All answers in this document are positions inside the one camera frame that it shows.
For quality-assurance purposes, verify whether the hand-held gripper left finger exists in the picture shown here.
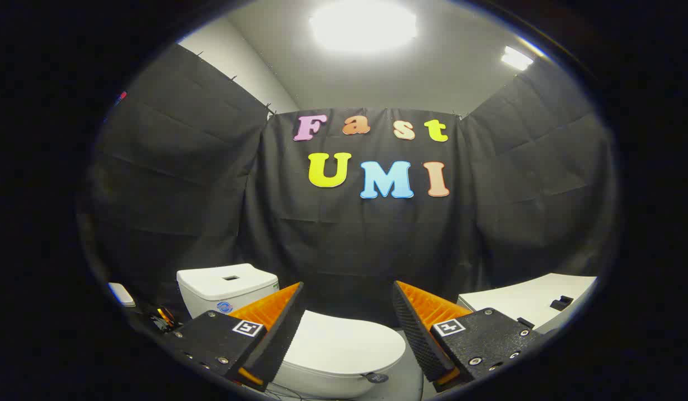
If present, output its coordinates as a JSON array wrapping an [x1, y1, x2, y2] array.
[[171, 281, 306, 393]]

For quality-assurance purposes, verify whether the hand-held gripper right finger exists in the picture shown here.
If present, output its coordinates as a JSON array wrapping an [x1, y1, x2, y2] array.
[[392, 280, 545, 393]]

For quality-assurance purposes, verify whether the white toilet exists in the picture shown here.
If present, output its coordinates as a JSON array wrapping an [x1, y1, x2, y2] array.
[[176, 263, 403, 399]]

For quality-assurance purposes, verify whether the white cabinet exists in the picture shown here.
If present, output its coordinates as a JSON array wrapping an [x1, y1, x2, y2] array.
[[458, 273, 598, 335]]

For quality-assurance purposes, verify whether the black backdrop cloth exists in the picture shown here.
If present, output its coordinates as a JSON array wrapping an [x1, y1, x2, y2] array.
[[80, 43, 620, 330]]

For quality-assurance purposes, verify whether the small white device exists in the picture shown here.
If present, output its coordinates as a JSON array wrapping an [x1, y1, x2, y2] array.
[[109, 282, 136, 307]]

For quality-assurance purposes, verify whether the small ceiling light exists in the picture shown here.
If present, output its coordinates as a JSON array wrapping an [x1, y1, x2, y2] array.
[[501, 46, 535, 71]]

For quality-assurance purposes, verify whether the large round ceiling light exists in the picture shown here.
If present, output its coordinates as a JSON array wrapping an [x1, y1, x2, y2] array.
[[309, 0, 418, 53]]

